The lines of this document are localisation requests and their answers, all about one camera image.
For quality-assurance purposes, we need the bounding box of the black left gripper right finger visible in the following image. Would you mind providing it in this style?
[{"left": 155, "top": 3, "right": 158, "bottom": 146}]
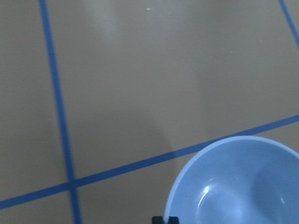
[{"left": 168, "top": 217, "right": 179, "bottom": 224}]

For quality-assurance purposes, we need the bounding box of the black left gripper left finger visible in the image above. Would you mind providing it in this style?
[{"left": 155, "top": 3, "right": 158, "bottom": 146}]
[{"left": 151, "top": 216, "right": 163, "bottom": 224}]

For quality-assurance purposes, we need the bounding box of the blue bowl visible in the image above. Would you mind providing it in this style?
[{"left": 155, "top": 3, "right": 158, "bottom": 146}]
[{"left": 164, "top": 136, "right": 299, "bottom": 224}]

